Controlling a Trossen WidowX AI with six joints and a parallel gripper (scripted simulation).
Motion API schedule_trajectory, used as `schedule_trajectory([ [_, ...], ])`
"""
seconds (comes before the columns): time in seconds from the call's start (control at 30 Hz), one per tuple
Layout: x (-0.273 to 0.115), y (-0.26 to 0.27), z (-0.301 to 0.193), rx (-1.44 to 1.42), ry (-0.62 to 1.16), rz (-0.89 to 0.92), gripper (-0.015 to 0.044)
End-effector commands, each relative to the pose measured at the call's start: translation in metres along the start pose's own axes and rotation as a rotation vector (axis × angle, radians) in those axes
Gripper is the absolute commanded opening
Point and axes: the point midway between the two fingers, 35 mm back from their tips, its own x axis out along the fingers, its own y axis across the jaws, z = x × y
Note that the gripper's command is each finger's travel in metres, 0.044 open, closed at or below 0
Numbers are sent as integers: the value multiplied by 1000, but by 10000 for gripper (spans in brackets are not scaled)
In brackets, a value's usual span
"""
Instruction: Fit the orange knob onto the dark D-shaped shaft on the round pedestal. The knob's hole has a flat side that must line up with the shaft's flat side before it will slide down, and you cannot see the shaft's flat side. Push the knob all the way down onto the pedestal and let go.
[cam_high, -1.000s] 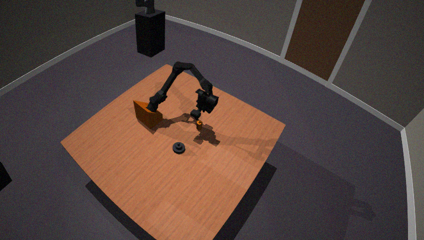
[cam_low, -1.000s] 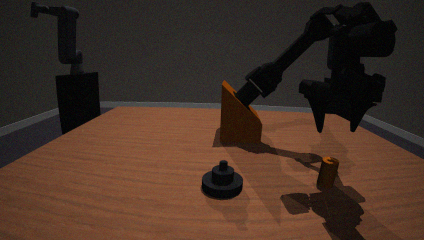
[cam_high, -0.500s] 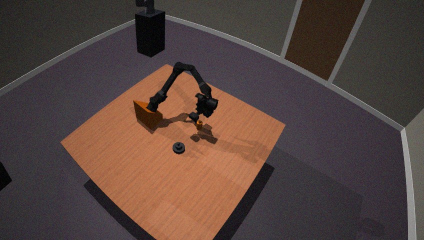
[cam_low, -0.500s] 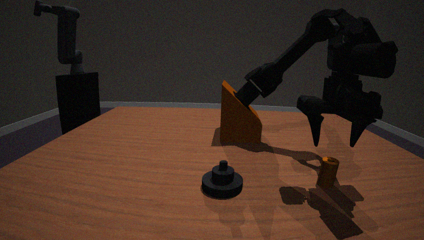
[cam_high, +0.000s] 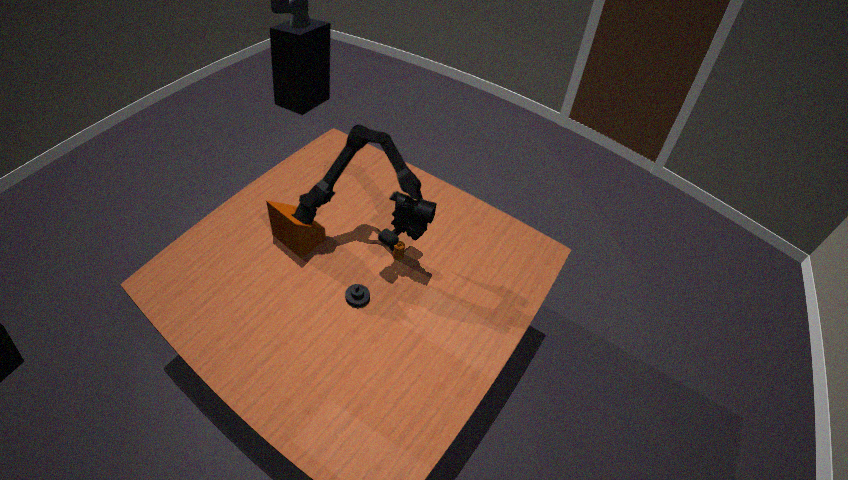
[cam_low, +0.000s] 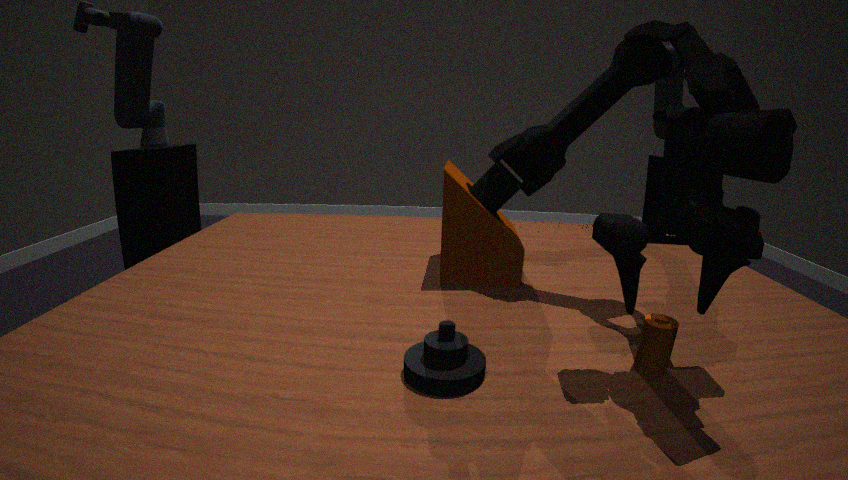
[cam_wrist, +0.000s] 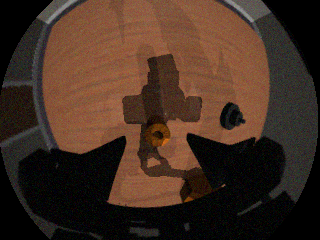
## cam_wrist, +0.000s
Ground orange cylinder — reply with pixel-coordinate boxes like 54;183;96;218
144;115;171;147

